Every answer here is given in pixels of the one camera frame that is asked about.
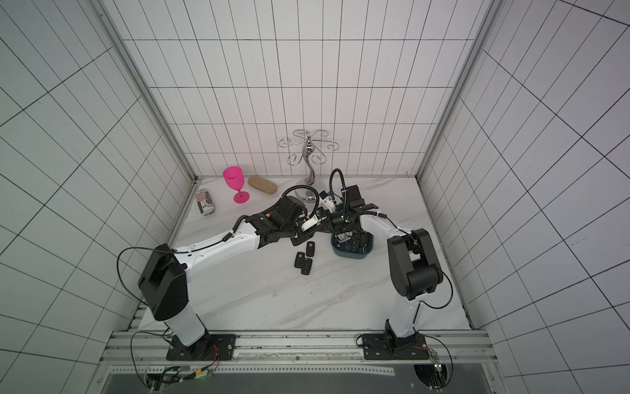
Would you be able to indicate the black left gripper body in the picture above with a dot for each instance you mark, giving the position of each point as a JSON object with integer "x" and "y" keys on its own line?
{"x": 295, "y": 235}

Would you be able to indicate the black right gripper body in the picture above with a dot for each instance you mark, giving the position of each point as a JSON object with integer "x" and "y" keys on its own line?
{"x": 344, "y": 231}

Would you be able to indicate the black VW flip key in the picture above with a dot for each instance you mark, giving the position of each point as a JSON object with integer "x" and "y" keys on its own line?
{"x": 310, "y": 249}
{"x": 299, "y": 260}

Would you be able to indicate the black flip key buttons up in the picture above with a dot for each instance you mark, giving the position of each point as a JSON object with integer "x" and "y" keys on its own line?
{"x": 306, "y": 266}

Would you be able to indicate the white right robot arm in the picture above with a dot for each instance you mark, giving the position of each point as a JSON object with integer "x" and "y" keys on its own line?
{"x": 414, "y": 268}

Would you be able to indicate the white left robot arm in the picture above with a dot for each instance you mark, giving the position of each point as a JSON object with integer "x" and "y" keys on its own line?
{"x": 164, "y": 282}

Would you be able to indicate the teal plastic storage box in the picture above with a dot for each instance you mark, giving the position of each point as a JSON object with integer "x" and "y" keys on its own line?
{"x": 350, "y": 240}

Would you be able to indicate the beige woven glasses case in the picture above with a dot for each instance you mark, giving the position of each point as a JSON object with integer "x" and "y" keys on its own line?
{"x": 262, "y": 184}

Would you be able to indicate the pink plastic wine goblet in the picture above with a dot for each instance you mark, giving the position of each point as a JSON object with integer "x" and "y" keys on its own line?
{"x": 234, "y": 178}

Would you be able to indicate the silver metal cup rack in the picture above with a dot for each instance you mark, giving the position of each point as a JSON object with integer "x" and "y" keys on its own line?
{"x": 313, "y": 146}

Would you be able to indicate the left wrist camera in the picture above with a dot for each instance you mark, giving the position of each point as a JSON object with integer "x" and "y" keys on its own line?
{"x": 316, "y": 223}

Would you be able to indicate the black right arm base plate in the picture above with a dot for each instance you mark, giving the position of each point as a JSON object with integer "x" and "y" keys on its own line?
{"x": 387, "y": 347}

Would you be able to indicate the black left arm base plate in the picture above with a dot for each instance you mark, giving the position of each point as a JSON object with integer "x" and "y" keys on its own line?
{"x": 202, "y": 347}

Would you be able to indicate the aluminium frame rail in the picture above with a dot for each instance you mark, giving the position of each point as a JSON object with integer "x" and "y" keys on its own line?
{"x": 244, "y": 348}

